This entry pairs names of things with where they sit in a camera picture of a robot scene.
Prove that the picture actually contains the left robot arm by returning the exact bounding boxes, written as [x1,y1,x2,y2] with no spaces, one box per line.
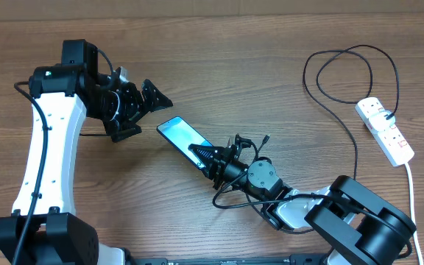
[0,39,172,264]

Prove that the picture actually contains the white power strip cord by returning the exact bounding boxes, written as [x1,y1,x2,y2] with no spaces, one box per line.
[403,163,424,265]

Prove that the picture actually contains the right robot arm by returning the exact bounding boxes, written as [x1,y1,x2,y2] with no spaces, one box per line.
[189,144,416,264]

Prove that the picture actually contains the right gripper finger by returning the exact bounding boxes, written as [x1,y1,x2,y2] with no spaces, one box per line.
[202,163,224,190]
[188,144,225,166]

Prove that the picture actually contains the white power strip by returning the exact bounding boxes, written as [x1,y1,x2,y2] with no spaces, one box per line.
[355,97,414,166]

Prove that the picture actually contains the Samsung Galaxy smartphone blue screen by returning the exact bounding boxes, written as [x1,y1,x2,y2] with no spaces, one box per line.
[157,116,212,170]

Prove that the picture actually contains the black USB charging cable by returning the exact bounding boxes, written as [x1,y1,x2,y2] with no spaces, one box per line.
[244,44,400,235]

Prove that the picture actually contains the white charger plug adapter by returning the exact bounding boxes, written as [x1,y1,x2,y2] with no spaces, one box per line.
[367,110,395,134]

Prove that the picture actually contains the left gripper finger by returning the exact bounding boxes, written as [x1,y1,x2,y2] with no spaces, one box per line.
[103,117,142,143]
[141,79,173,112]

